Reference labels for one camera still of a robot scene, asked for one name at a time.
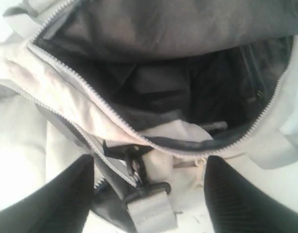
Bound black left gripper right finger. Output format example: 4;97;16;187
204;156;298;233

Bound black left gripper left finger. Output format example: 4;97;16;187
0;154;94;233

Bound white fabric duffel bag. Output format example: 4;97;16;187
0;0;298;233

